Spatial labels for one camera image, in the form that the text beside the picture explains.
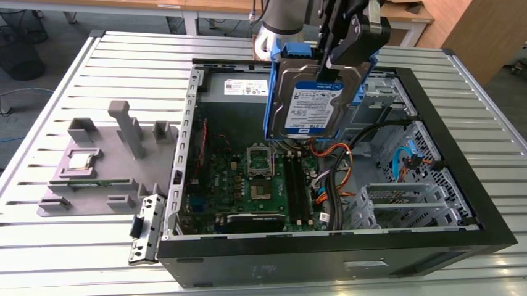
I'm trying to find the grey power supply unit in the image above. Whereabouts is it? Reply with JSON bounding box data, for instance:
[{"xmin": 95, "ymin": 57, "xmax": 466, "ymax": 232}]
[{"xmin": 198, "ymin": 73, "xmax": 275, "ymax": 149}]

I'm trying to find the blue floor cable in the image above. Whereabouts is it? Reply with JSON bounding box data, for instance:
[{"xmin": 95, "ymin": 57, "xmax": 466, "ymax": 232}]
[{"xmin": 0, "ymin": 87, "xmax": 55, "ymax": 146}]

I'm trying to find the silver CPU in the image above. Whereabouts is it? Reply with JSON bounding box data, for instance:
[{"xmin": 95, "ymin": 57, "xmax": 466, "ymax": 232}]
[{"xmin": 68, "ymin": 152, "xmax": 94, "ymax": 171}]

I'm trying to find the blue data wire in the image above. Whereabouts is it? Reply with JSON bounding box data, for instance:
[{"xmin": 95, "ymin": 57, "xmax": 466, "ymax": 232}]
[{"xmin": 392, "ymin": 140, "xmax": 420, "ymax": 186}]

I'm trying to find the silver disk bay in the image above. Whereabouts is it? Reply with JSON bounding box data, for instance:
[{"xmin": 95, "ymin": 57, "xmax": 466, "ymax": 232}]
[{"xmin": 356, "ymin": 181, "xmax": 469, "ymax": 231}]

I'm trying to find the black RAM slot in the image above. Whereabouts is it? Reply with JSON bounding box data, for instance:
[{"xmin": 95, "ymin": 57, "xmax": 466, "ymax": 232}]
[
  {"xmin": 300, "ymin": 154, "xmax": 314, "ymax": 226},
  {"xmin": 286, "ymin": 154, "xmax": 296, "ymax": 226},
  {"xmin": 296, "ymin": 154, "xmax": 308, "ymax": 226},
  {"xmin": 290, "ymin": 154, "xmax": 300, "ymax": 226}
]

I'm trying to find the silver slot bracket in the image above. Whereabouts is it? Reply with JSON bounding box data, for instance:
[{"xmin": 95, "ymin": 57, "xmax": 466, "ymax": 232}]
[{"xmin": 127, "ymin": 192, "xmax": 168, "ymax": 266}]

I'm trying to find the wooden cabinet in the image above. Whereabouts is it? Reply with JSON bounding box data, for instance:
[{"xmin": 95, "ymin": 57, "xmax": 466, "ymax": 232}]
[{"xmin": 418, "ymin": 0, "xmax": 527, "ymax": 89}]

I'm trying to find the grey parts rack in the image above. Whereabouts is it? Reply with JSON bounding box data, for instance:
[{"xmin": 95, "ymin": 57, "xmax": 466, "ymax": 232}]
[{"xmin": 36, "ymin": 100, "xmax": 182, "ymax": 218}]

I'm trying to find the silver drive cage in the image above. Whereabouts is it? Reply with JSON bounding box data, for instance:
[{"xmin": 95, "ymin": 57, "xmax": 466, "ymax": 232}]
[{"xmin": 336, "ymin": 71, "xmax": 418, "ymax": 146}]

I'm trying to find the orange red wire bundle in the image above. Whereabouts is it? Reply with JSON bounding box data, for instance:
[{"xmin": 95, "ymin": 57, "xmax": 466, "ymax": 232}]
[{"xmin": 308, "ymin": 140, "xmax": 358, "ymax": 213}]

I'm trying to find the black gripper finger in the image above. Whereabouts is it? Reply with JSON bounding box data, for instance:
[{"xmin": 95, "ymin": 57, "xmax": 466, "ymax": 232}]
[{"xmin": 316, "ymin": 0, "xmax": 392, "ymax": 83}]

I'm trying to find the hard disk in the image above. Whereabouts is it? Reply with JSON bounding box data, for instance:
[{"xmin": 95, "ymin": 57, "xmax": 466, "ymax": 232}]
[{"xmin": 263, "ymin": 41, "xmax": 379, "ymax": 143}]

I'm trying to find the red black twisted wire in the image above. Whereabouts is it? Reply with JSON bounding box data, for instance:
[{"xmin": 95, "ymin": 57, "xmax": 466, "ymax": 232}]
[{"xmin": 184, "ymin": 118, "xmax": 236, "ymax": 187}]

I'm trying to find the blue video port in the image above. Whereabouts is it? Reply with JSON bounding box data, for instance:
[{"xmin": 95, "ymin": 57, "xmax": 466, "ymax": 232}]
[{"xmin": 130, "ymin": 215, "xmax": 146, "ymax": 239}]

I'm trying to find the black trash bin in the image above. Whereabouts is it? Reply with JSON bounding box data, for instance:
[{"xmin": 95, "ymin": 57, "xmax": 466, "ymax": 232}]
[{"xmin": 0, "ymin": 9, "xmax": 47, "ymax": 82}]

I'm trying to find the metal socket cover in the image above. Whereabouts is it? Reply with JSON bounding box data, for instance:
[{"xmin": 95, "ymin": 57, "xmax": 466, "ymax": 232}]
[{"xmin": 246, "ymin": 143, "xmax": 276, "ymax": 181}]

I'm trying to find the power wire black connector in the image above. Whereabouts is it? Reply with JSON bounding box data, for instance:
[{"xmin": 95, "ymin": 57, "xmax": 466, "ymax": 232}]
[{"xmin": 403, "ymin": 155, "xmax": 446, "ymax": 170}]

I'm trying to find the green motherboard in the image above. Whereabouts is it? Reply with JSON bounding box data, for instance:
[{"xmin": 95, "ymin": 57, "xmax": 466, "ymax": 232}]
[{"xmin": 180, "ymin": 150, "xmax": 330, "ymax": 235}]

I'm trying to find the black graphics card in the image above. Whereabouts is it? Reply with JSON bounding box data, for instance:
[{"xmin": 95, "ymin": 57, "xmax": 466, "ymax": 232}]
[{"xmin": 214, "ymin": 212, "xmax": 287, "ymax": 234}]

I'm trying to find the yellow black cable bundle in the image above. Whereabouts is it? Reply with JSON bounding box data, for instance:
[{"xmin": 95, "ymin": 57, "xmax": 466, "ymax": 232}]
[{"xmin": 271, "ymin": 139, "xmax": 314, "ymax": 155}]

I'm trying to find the black PC case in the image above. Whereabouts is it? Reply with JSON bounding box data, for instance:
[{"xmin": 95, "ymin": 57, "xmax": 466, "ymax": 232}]
[{"xmin": 155, "ymin": 57, "xmax": 519, "ymax": 289}]

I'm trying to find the green RAM stick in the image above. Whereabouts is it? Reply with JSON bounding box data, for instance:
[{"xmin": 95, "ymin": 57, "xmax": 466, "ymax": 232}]
[{"xmin": 48, "ymin": 180, "xmax": 130, "ymax": 188}]

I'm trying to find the CPU socket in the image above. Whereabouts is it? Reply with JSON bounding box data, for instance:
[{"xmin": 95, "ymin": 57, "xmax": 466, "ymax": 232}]
[{"xmin": 250, "ymin": 179, "xmax": 276, "ymax": 200}]

